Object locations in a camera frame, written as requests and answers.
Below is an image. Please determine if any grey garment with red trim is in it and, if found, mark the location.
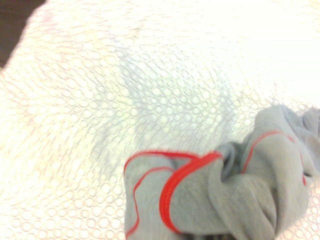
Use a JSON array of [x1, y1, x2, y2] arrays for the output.
[[123, 104, 320, 240]]

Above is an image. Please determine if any white patterned bedspread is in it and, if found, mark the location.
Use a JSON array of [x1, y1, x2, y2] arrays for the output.
[[0, 0, 320, 240]]

